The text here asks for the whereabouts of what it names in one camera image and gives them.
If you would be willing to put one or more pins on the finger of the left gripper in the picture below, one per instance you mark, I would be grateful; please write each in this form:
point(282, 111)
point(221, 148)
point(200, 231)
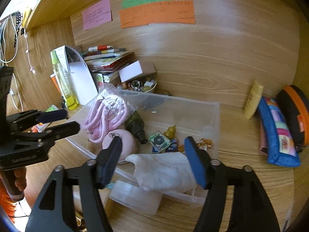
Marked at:
point(53, 116)
point(64, 130)

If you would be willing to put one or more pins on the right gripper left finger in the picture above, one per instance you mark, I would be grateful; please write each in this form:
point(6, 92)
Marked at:
point(54, 208)

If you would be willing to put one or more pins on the white cloth pouch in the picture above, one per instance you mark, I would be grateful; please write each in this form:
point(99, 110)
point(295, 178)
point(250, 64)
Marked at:
point(163, 172)

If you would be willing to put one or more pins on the gourd charm with orange cord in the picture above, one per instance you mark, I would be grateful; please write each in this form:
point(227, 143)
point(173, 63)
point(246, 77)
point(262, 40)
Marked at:
point(204, 144)

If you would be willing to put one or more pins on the person's hand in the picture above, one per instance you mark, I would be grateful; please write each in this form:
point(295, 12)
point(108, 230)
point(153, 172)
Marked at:
point(20, 181)

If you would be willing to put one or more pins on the glue bottle green orange label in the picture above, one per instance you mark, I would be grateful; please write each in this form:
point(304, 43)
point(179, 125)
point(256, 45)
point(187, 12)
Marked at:
point(40, 127)

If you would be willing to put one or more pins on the yellow spray bottle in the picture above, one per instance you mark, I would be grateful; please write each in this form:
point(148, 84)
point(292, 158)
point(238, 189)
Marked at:
point(63, 80)

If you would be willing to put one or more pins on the white round plastic container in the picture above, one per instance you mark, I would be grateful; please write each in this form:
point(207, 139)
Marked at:
point(136, 198)

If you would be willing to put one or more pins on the orange tube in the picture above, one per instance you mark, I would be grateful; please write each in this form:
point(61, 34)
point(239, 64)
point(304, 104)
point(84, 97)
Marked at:
point(54, 80)

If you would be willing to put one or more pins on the pink round case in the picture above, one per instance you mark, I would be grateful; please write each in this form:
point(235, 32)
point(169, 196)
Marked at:
point(128, 142)

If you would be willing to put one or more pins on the white paper sheet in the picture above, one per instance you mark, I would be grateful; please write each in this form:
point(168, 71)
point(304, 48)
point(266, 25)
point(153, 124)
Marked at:
point(81, 80)

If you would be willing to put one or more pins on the dark green glass bottle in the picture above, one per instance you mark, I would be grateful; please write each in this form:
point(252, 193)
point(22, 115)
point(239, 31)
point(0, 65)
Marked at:
point(135, 125)

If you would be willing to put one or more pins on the blue patchwork pencil pouch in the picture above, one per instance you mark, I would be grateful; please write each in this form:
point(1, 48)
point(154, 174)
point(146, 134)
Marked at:
point(281, 150)

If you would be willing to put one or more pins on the green patterned small box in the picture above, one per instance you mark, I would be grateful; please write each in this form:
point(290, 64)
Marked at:
point(159, 142)

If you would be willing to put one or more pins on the clear plastic storage bin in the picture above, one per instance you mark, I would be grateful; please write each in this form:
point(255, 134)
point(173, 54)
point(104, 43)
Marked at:
point(163, 117)

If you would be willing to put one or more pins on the stack of books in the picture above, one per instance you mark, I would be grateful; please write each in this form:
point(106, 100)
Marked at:
point(104, 65)

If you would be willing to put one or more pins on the small blue staples box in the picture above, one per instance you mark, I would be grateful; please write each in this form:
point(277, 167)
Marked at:
point(174, 147)

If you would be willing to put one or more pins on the red white marker pen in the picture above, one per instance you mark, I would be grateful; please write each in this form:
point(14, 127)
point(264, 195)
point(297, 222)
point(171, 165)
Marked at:
point(99, 48)

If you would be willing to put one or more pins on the bowl of trinkets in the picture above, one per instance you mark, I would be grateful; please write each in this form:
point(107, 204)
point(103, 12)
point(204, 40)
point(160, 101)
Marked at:
point(145, 85)

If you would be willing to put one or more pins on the small white cardboard box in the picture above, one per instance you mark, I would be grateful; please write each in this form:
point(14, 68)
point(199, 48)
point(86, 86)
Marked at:
point(136, 70)

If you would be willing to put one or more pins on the black orange zipper case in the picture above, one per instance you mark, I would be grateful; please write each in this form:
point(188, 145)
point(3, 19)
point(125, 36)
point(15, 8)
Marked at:
point(294, 106)

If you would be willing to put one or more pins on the cream lotion tube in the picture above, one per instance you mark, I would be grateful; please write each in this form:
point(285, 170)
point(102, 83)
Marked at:
point(253, 100)

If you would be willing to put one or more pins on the pink sticky note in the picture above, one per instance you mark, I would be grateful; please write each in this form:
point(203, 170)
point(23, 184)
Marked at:
point(97, 14)

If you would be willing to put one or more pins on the orange sticky note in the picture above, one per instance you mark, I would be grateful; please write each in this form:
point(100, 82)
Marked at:
point(163, 12)

